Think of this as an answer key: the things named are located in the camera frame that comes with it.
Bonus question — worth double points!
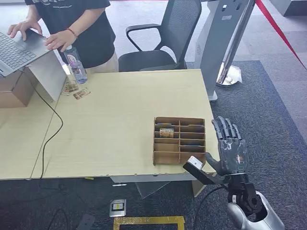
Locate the grey laptop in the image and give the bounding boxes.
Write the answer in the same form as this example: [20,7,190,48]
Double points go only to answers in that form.
[0,29,52,78]

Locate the grey laptop stand panel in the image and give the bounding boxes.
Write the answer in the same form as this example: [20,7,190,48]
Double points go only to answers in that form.
[28,50,67,102]

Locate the person's right hand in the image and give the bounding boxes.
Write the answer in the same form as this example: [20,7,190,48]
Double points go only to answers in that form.
[7,19,43,42]

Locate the clear plastic water bottle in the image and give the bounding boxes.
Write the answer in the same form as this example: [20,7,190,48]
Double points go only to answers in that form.
[64,45,88,85]

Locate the brown hotel card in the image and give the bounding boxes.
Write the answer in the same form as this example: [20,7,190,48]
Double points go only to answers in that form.
[159,128,175,138]

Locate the person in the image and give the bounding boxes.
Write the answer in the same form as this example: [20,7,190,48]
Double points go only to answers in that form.
[7,0,119,74]

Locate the person's hand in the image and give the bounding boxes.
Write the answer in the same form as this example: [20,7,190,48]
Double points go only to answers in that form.
[44,29,77,53]
[7,19,43,42]

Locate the wooden slotted card holder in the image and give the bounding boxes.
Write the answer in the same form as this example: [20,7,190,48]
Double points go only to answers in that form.
[153,116,206,166]

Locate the brown cardboard box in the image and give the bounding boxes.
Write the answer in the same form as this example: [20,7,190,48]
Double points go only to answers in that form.
[0,67,39,109]

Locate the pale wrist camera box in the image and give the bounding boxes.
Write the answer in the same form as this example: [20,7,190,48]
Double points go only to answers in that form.
[187,156,204,171]

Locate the black office chair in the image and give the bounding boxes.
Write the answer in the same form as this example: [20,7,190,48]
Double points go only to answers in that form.
[118,0,203,73]

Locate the yellow floor tape marker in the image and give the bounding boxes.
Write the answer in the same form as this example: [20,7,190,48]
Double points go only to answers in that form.
[113,216,186,230]

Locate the silver floor tag plate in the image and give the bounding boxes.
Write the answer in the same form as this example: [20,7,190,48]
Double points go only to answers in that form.
[109,199,127,218]

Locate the person's left hand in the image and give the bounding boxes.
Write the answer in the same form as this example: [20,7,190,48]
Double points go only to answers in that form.
[44,29,77,53]

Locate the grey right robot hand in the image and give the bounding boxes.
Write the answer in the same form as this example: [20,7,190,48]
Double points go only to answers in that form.
[205,116,250,176]

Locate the brown printed card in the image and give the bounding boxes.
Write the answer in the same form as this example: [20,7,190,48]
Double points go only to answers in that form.
[62,81,79,96]
[73,88,91,101]

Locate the red barrier ribbon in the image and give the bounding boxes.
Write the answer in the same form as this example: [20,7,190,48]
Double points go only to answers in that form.
[255,0,307,71]

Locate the black power cable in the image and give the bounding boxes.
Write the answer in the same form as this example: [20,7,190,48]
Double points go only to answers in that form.
[33,87,64,180]

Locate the grey kiosk stand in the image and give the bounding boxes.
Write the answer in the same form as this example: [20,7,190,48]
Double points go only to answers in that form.
[194,0,256,102]

